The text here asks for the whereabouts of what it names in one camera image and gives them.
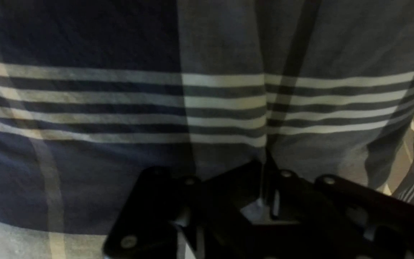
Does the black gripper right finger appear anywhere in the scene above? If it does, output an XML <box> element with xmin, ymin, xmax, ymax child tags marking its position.
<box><xmin>267</xmin><ymin>167</ymin><xmax>414</xmax><ymax>259</ymax></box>

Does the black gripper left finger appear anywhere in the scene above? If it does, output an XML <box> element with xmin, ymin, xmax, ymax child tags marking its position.
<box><xmin>103</xmin><ymin>160</ymin><xmax>267</xmax><ymax>259</ymax></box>

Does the blue plaid pillow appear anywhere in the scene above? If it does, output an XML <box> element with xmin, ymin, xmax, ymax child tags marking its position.
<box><xmin>0</xmin><ymin>0</ymin><xmax>414</xmax><ymax>259</ymax></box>

